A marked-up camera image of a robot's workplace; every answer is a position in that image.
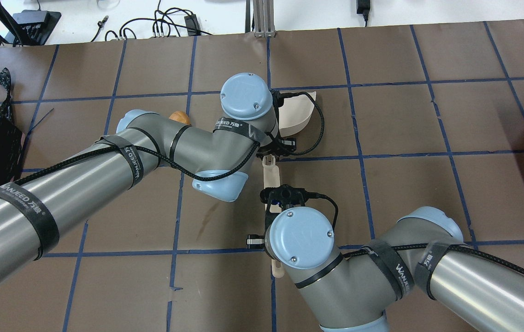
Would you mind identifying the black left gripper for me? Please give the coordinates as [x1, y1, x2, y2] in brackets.
[257, 90, 297, 160]

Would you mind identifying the white hand brush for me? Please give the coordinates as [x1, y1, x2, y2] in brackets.
[262, 154, 285, 278]

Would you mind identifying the round brown bread roll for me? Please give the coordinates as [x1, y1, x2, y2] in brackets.
[169, 111, 192, 125]

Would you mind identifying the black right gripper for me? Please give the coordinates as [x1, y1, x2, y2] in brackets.
[246, 184, 318, 249]

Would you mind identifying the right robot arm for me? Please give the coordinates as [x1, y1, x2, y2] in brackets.
[247, 184, 524, 332]

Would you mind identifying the black power adapter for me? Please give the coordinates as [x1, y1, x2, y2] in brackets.
[356, 0, 371, 19]

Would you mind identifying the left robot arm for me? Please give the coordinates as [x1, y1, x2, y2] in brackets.
[0, 73, 279, 284]

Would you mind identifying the white plastic dustpan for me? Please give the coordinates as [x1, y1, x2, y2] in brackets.
[275, 92, 316, 137]

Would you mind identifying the aluminium frame post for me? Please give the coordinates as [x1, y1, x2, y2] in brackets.
[245, 0, 276, 38]

